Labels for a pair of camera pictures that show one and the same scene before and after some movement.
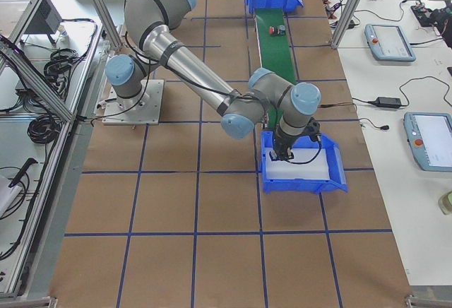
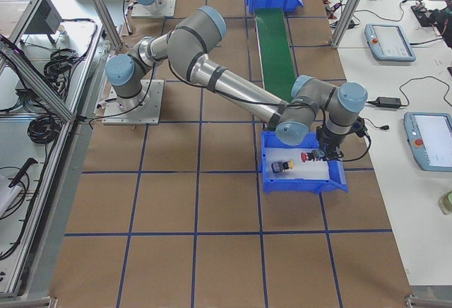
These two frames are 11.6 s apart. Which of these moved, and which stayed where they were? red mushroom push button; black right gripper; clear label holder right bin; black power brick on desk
Moved: black right gripper; red mushroom push button
Stayed: black power brick on desk; clear label holder right bin
